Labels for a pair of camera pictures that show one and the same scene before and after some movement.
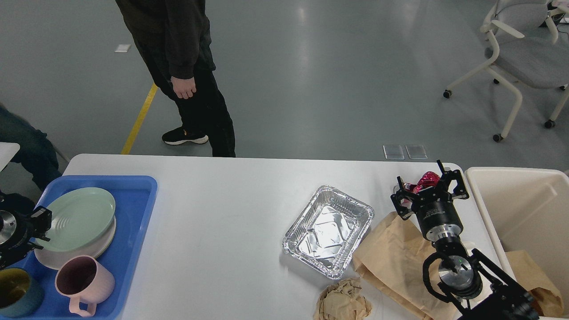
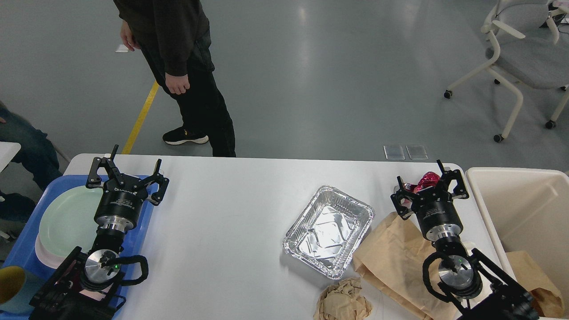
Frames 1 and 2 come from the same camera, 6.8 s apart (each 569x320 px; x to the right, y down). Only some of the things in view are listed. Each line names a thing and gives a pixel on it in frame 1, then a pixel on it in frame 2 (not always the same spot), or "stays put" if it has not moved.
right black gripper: [434, 207] stays put
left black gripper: [17, 229] → [121, 204]
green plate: [80, 217] stays put
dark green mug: [20, 296] stays put
